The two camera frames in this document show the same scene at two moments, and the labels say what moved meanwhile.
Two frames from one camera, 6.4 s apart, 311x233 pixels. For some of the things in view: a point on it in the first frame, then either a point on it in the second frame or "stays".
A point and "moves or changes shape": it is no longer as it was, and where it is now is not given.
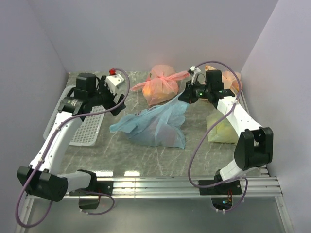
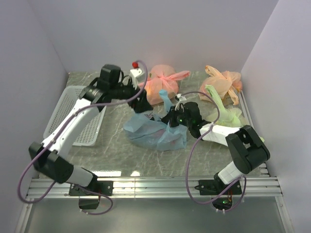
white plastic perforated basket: x=87 y=134 stays
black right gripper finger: x=185 y=97 to x=168 y=117
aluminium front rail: x=263 y=188 stays
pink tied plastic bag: x=160 y=86 stays
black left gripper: x=112 y=103 to x=141 y=105
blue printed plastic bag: x=160 y=124 moves or changes shape
